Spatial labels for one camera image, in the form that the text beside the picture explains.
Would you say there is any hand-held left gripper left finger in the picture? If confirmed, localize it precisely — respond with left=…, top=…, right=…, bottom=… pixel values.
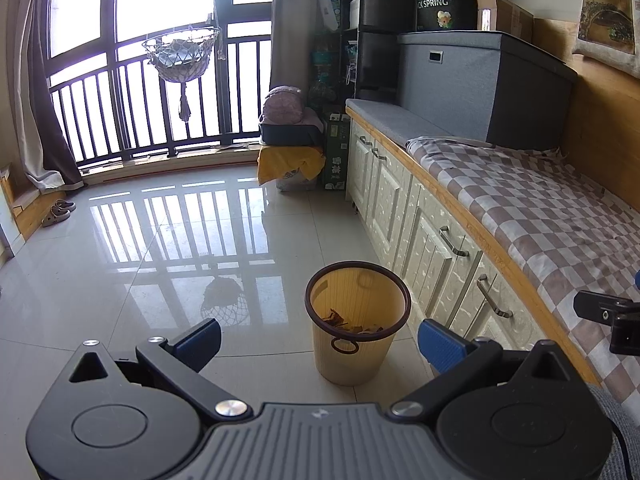
left=67, top=317, right=252, bottom=421

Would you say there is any white printed bag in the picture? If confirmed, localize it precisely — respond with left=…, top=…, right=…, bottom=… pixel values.
left=276, top=164, right=319, bottom=193

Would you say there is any black shelf unit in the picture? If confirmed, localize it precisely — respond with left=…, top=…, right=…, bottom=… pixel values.
left=315, top=0, right=419, bottom=104

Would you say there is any grey seat cushion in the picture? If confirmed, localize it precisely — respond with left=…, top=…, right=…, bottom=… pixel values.
left=345, top=98, right=457, bottom=142

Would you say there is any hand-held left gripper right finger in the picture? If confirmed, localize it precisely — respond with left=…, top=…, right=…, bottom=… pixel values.
left=390, top=319, right=571, bottom=417

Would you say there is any yellow cloth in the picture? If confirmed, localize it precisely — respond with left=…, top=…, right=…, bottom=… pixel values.
left=257, top=144, right=327, bottom=186

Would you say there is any black round box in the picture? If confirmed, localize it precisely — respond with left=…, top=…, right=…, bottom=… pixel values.
left=416, top=0, right=479, bottom=33

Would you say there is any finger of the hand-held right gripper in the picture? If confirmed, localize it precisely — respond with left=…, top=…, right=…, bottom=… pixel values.
left=574, top=290, right=640, bottom=325

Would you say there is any grey fabric storage box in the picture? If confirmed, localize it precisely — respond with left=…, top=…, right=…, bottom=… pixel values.
left=397, top=31, right=579, bottom=151

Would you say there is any black balcony railing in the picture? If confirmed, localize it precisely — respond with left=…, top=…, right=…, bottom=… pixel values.
left=47, top=35, right=274, bottom=166

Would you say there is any brown cardboard box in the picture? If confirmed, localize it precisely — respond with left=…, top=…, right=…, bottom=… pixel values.
left=476, top=0, right=535, bottom=44

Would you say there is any white paper roll pack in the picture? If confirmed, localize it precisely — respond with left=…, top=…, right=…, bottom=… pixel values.
left=320, top=0, right=344, bottom=31

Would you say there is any embroidered picture cushion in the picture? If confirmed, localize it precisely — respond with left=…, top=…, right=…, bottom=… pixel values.
left=572, top=0, right=640, bottom=79

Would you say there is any black window frame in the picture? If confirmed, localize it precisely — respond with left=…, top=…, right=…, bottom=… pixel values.
left=46, top=0, right=277, bottom=68

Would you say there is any wooden backboard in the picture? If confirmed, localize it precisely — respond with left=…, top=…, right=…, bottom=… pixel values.
left=533, top=17, right=640, bottom=201

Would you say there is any white cabinet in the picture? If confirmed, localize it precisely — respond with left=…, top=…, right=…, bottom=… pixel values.
left=346, top=110, right=601, bottom=386

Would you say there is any black tray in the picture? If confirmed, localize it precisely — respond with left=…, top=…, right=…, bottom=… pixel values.
left=258, top=109, right=325, bottom=147

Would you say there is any yellow plastic waste bin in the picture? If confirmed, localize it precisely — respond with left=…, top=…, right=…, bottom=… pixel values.
left=305, top=261, right=412, bottom=387

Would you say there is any brown curtain white lining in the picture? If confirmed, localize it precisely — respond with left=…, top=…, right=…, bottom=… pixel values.
left=0, top=0, right=85, bottom=195

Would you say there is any brown white checkered blanket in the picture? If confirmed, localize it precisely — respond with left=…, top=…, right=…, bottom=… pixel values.
left=405, top=135, right=640, bottom=404

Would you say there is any brown paper scrap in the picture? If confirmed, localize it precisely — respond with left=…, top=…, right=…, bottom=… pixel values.
left=322, top=310, right=352, bottom=331

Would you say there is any green cardboard box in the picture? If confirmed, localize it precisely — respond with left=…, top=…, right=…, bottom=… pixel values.
left=322, top=114, right=351, bottom=191

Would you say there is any hanging net basket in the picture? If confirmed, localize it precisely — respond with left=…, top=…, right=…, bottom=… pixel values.
left=141, top=25, right=222, bottom=123

